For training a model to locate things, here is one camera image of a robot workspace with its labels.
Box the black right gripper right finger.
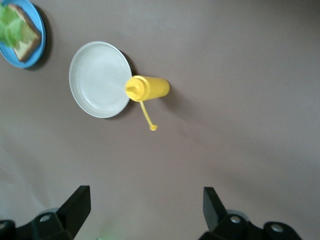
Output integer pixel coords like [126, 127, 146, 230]
[198, 186, 305, 240]

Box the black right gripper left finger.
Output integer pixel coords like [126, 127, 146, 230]
[0, 185, 91, 240]

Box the yellow squeeze bottle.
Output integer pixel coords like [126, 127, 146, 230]
[124, 74, 171, 132]

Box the brown bread slice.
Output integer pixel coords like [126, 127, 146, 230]
[7, 3, 43, 63]

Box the blue plate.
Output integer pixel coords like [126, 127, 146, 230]
[0, 0, 47, 69]

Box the green lettuce leaf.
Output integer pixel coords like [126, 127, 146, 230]
[0, 4, 26, 48]

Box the beige plate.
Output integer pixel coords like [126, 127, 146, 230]
[68, 41, 134, 120]

